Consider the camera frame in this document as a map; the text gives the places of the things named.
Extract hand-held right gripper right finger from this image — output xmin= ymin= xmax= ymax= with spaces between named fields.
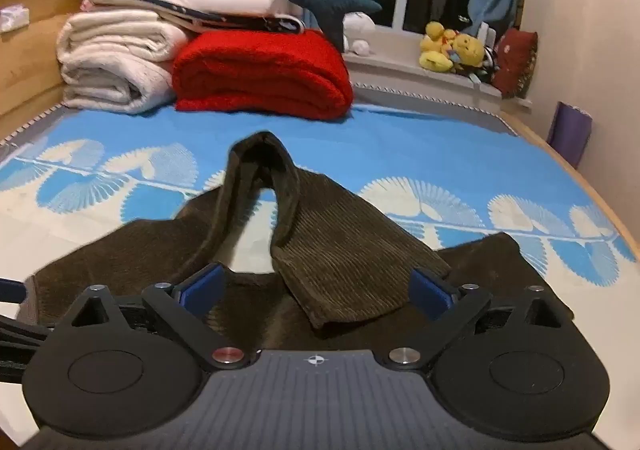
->
xmin=387 ymin=269 xmax=576 ymax=373

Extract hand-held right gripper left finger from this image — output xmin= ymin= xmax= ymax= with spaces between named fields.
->
xmin=60 ymin=264 xmax=248 ymax=372

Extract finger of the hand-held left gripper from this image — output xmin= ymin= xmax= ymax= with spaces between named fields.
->
xmin=0 ymin=312 xmax=53 ymax=381
xmin=0 ymin=279 xmax=26 ymax=305

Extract brown corduroy pants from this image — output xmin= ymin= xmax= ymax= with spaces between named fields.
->
xmin=22 ymin=130 xmax=576 ymax=372

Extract blue white patterned bedsheet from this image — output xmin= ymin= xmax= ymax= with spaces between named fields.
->
xmin=0 ymin=100 xmax=640 ymax=433

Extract purple rolled mat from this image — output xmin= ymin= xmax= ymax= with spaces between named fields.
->
xmin=546 ymin=101 xmax=594 ymax=169

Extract red folded blanket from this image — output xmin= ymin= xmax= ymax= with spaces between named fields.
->
xmin=172 ymin=28 xmax=355 ymax=121

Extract white window sill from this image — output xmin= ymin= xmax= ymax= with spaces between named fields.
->
xmin=344 ymin=51 xmax=534 ymax=109

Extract yellow bear plush toy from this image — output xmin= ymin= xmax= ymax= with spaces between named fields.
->
xmin=450 ymin=32 xmax=489 ymax=75

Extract red cushion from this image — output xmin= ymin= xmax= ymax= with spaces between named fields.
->
xmin=491 ymin=28 xmax=539 ymax=99

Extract cream folded quilt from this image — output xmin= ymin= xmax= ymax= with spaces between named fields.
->
xmin=56 ymin=10 xmax=193 ymax=115

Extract tissue pack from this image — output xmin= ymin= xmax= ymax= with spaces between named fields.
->
xmin=0 ymin=6 xmax=32 ymax=33

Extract white plush toy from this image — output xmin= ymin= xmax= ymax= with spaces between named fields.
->
xmin=342 ymin=12 xmax=377 ymax=55

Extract white folded bedding stack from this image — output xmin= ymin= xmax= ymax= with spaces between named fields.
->
xmin=82 ymin=0 xmax=307 ymax=35

